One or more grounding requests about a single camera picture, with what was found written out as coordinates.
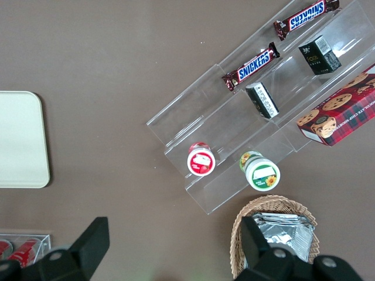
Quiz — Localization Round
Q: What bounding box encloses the cream rectangular serving tray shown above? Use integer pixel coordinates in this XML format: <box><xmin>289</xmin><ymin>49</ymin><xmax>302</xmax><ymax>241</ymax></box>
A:
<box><xmin>0</xmin><ymin>91</ymin><xmax>52</xmax><ymax>189</ymax></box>

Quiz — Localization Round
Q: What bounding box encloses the red tartan cookie box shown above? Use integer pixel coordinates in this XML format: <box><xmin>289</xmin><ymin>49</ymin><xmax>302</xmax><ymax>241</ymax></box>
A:
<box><xmin>296</xmin><ymin>64</ymin><xmax>375</xmax><ymax>148</ymax></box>

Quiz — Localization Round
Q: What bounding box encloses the clear acrylic stepped riser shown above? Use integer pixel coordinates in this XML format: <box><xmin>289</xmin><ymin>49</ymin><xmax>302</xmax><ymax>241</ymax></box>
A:
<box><xmin>216</xmin><ymin>0</ymin><xmax>375</xmax><ymax>153</ymax></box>
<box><xmin>145</xmin><ymin>63</ymin><xmax>295</xmax><ymax>217</ymax></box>

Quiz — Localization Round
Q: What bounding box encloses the Snickers chocolate bar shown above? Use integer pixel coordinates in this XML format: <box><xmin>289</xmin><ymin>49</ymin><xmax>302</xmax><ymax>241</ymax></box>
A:
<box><xmin>221</xmin><ymin>41</ymin><xmax>281</xmax><ymax>92</ymax></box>
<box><xmin>272</xmin><ymin>0</ymin><xmax>341</xmax><ymax>42</ymax></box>

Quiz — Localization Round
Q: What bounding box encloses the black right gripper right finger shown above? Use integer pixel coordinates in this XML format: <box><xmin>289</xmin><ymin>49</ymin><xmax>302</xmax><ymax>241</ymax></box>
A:
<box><xmin>233</xmin><ymin>215</ymin><xmax>362</xmax><ymax>281</ymax></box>

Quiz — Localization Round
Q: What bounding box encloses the aluminium foil container stack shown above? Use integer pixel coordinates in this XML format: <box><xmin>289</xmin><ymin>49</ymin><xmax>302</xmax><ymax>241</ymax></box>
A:
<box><xmin>251</xmin><ymin>213</ymin><xmax>315</xmax><ymax>263</ymax></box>

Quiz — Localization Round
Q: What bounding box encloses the red lidded white jar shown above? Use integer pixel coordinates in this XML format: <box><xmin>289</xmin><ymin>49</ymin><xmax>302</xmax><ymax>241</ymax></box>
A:
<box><xmin>186</xmin><ymin>141</ymin><xmax>217</xmax><ymax>177</ymax></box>

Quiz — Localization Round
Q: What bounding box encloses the clear acrylic bottle rack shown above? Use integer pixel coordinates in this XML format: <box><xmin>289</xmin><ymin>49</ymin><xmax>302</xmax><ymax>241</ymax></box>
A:
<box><xmin>0</xmin><ymin>232</ymin><xmax>52</xmax><ymax>270</ymax></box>

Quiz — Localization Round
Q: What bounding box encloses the green lidded white jar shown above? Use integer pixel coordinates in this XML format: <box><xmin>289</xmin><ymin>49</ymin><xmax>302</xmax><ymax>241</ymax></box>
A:
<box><xmin>239</xmin><ymin>150</ymin><xmax>281</xmax><ymax>192</ymax></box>

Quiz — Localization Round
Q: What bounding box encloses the light tan wicker basket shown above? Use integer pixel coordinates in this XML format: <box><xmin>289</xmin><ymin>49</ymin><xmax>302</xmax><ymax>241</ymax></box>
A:
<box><xmin>229</xmin><ymin>195</ymin><xmax>321</xmax><ymax>280</ymax></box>

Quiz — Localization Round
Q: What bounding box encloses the small black carton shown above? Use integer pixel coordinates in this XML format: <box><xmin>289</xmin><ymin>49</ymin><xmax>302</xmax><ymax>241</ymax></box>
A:
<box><xmin>245</xmin><ymin>81</ymin><xmax>280</xmax><ymax>119</ymax></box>
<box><xmin>298</xmin><ymin>35</ymin><xmax>343</xmax><ymax>76</ymax></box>

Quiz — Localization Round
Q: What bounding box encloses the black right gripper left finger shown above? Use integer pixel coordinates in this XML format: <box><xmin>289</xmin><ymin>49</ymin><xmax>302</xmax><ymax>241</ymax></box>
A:
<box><xmin>0</xmin><ymin>216</ymin><xmax>111</xmax><ymax>281</ymax></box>

